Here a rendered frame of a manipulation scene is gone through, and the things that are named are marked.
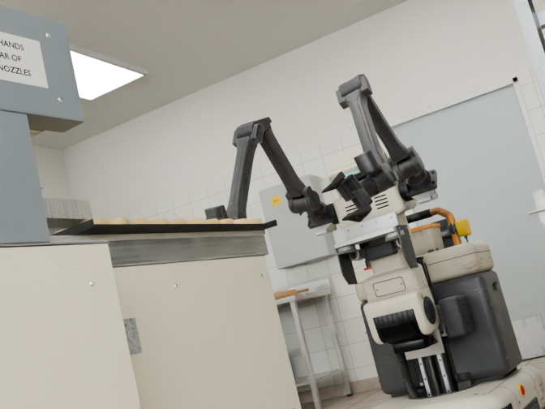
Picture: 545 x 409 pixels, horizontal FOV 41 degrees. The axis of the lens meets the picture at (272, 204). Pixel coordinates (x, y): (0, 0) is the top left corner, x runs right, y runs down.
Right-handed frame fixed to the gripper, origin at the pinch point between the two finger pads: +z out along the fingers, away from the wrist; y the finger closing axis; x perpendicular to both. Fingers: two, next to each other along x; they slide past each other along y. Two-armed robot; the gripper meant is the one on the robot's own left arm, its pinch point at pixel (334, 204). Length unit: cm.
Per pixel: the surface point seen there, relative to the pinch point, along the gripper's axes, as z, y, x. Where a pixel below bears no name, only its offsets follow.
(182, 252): 59, 3, -24
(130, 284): 75, 7, -32
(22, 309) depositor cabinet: 102, 15, -65
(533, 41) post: -8, 9, -72
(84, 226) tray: 81, -3, -41
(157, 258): 66, 3, -27
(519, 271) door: -303, 37, 242
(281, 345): 41.4, 26.6, -4.9
